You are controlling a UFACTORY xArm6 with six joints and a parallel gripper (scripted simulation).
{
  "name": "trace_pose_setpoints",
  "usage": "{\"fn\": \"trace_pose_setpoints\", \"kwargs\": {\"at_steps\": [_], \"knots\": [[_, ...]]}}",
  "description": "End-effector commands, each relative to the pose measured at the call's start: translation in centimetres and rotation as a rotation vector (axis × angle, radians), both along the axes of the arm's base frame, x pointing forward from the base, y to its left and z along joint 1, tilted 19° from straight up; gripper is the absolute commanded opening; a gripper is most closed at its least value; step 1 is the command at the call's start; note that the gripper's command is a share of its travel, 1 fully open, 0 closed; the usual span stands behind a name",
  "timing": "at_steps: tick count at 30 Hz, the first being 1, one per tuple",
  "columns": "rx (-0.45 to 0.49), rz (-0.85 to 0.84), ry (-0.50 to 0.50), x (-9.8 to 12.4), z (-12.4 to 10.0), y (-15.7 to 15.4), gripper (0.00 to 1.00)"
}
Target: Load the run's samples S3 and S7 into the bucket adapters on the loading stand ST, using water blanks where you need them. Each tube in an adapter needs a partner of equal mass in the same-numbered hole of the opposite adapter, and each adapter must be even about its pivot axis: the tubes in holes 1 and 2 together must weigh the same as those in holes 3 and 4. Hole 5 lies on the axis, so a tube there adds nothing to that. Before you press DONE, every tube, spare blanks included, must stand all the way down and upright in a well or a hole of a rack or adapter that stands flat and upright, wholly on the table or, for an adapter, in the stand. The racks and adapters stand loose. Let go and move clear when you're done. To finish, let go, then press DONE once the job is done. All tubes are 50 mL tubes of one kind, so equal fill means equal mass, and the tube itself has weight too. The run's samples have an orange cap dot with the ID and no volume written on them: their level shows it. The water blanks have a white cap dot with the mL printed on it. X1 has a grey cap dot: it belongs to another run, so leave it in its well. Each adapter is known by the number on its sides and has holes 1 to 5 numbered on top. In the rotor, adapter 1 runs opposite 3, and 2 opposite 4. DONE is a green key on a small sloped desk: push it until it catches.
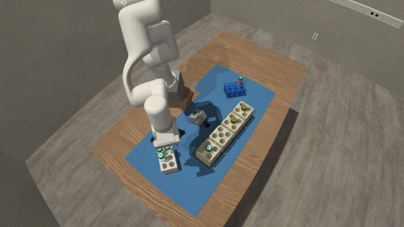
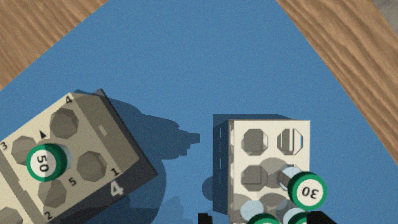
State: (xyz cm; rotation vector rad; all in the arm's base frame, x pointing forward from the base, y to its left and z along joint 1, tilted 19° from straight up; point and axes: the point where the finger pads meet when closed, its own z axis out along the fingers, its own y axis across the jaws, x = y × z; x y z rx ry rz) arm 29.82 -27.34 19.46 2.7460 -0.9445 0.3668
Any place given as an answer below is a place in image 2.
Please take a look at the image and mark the white tube rack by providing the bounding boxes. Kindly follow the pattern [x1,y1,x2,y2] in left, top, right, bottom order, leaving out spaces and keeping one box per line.
[228,119,310,224]

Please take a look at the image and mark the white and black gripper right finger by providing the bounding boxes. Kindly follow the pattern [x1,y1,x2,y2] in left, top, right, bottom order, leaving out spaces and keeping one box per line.
[306,211,337,224]

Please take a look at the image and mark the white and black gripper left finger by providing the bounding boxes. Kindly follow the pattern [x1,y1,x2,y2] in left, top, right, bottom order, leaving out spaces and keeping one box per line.
[198,213,213,224]

